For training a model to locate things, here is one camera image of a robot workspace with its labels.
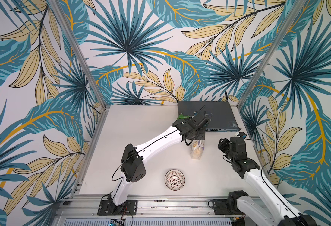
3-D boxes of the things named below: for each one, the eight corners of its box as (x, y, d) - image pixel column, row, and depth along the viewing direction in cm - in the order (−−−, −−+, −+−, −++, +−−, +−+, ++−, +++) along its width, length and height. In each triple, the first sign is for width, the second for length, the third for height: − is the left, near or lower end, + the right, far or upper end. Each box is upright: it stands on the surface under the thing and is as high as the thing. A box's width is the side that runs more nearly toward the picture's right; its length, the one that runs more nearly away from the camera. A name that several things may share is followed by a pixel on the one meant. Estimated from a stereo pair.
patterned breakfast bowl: (164, 190, 80) (164, 188, 76) (164, 171, 86) (164, 169, 83) (184, 190, 80) (185, 188, 77) (183, 171, 87) (184, 169, 83)
